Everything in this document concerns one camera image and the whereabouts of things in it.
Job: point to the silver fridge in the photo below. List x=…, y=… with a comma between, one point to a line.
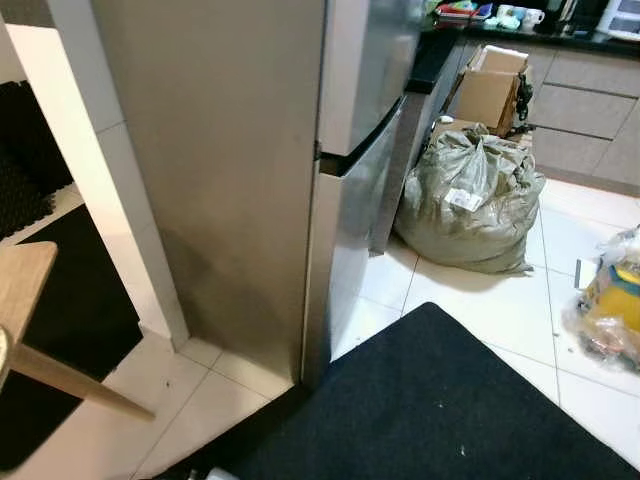
x=230, y=150

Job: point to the plastic bag with yellow container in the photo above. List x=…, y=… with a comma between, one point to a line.
x=620, y=295

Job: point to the clear plastic bag with packets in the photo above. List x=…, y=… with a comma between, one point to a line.
x=600, y=345

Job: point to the beige kitchen cabinet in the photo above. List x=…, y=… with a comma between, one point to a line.
x=590, y=110

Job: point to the grey woven sack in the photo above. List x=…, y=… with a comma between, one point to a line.
x=470, y=225

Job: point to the open cardboard box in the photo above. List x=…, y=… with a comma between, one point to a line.
x=485, y=95

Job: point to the black kitchen countertop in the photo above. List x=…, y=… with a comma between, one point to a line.
x=430, y=60

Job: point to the red tray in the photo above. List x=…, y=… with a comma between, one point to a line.
x=458, y=14

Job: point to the black studded floor mat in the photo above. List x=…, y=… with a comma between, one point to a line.
x=25, y=160

